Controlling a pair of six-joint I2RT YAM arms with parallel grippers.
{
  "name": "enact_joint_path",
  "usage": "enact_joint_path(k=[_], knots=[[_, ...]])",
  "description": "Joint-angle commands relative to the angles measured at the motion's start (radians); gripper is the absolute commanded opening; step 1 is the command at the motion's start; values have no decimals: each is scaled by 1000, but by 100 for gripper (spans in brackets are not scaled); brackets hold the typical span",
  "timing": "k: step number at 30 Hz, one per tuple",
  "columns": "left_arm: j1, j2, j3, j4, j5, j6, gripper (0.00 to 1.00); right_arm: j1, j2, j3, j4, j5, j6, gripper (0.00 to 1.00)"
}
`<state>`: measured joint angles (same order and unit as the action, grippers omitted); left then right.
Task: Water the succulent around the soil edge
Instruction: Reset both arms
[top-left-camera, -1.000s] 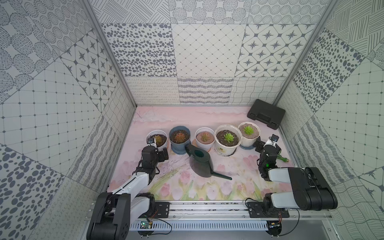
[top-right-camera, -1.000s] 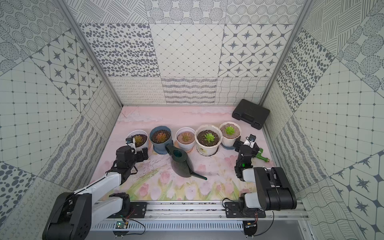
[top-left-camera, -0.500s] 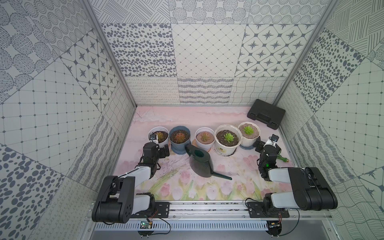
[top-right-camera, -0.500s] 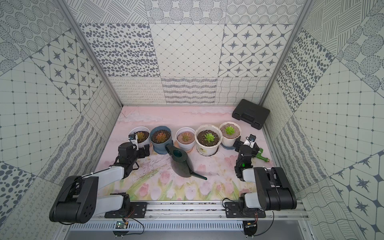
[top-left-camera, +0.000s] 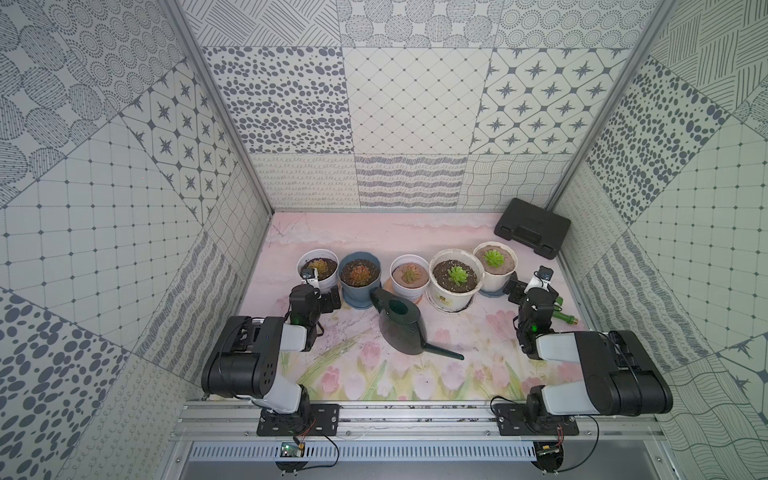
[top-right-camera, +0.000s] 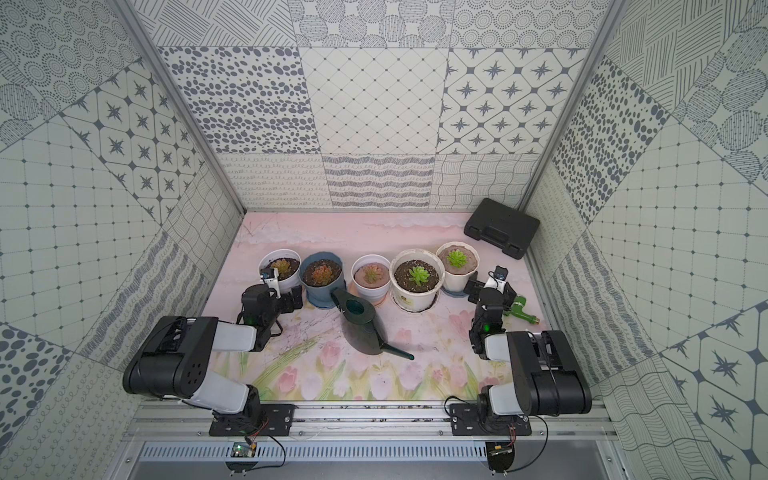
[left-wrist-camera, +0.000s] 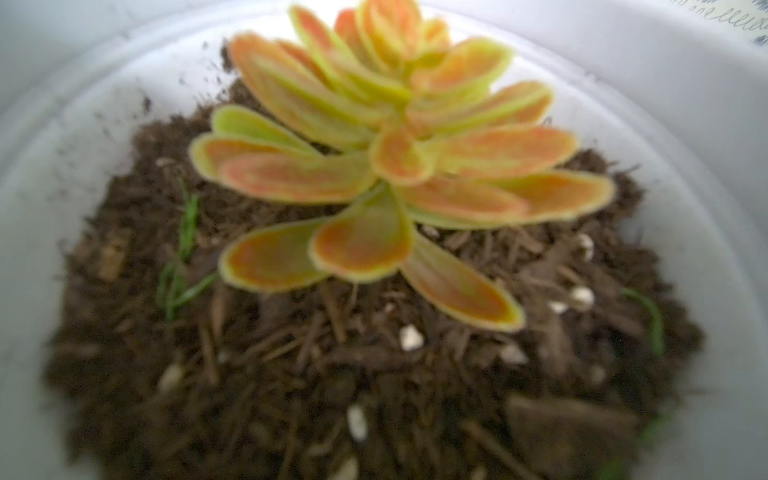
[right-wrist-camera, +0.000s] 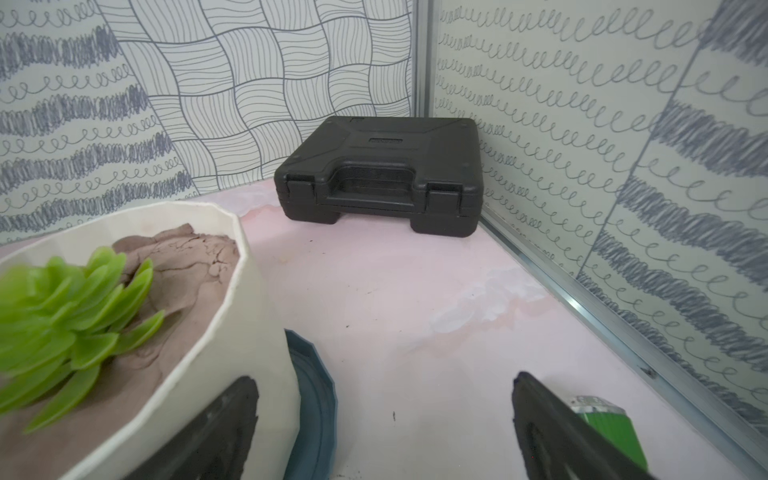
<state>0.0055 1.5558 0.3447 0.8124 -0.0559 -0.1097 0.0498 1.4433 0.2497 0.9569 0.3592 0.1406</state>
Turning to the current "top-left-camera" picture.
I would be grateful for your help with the white pot pink succulent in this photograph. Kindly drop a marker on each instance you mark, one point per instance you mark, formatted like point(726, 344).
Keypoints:
point(409, 277)

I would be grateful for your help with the large white pot green succulent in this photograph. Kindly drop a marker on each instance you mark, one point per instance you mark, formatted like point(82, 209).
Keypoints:
point(456, 276)

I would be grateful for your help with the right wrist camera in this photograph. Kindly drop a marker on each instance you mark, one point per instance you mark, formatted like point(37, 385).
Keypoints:
point(541, 279)

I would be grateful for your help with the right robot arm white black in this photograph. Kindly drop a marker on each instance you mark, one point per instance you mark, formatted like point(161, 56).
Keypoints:
point(618, 375)

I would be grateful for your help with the black plastic tool case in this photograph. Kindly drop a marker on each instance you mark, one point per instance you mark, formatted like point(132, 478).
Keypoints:
point(533, 226)

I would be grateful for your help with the small circuit board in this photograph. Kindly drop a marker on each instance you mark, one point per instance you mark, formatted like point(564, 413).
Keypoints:
point(290, 458)
point(549, 456)

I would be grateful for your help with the white pot yellow-brown succulent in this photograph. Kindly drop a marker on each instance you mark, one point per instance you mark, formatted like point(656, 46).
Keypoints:
point(326, 262)

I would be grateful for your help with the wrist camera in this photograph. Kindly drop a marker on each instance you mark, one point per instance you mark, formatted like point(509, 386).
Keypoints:
point(541, 279)
point(310, 276)

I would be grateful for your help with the white pot bright green succulent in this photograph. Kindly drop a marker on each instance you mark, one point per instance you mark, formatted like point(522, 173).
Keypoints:
point(499, 262)

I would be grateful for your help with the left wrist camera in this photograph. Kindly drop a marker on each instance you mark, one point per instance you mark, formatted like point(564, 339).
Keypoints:
point(310, 276)

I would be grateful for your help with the aluminium mounting rail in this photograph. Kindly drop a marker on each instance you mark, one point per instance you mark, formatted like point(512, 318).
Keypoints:
point(234, 420)

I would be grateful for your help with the green hose nozzle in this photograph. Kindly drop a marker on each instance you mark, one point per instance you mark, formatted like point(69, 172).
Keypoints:
point(559, 314)

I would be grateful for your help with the blue-grey pot red succulent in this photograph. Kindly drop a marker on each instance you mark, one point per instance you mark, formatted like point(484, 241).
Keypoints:
point(360, 274)

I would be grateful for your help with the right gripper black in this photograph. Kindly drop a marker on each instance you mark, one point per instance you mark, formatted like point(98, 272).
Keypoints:
point(518, 288)

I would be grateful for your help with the dark green watering can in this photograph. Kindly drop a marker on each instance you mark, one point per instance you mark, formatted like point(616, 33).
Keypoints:
point(402, 326)

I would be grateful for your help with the right small circuit board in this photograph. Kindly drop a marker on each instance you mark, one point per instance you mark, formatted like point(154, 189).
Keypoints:
point(549, 456)

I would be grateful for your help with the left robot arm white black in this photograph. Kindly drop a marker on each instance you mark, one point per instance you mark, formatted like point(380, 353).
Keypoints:
point(243, 365)

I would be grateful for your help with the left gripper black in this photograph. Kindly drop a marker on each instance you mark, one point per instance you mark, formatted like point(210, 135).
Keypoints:
point(327, 300)

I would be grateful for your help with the left small circuit board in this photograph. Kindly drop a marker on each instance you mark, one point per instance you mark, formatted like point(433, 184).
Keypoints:
point(290, 458)

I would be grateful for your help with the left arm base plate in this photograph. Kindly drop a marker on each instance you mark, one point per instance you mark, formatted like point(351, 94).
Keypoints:
point(313, 420)

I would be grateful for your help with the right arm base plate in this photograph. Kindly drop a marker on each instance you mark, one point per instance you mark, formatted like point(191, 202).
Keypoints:
point(513, 419)

